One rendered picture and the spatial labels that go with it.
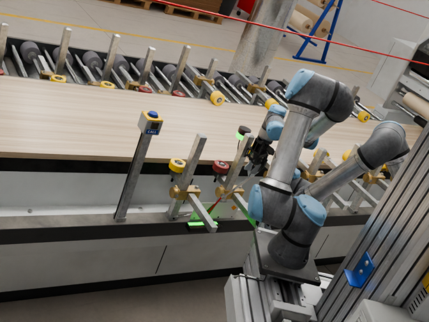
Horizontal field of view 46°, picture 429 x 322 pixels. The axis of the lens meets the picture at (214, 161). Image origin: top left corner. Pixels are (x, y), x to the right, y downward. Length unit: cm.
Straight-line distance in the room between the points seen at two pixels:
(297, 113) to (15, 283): 161
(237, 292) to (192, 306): 131
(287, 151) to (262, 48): 471
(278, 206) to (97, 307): 144
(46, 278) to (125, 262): 41
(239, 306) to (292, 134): 59
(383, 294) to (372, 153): 55
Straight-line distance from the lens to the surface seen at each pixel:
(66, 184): 234
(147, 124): 199
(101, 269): 278
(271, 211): 171
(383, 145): 189
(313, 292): 194
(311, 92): 172
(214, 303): 313
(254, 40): 637
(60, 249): 230
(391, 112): 504
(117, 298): 294
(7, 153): 218
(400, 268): 150
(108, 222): 225
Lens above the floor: 205
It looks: 27 degrees down
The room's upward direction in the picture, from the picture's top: 22 degrees clockwise
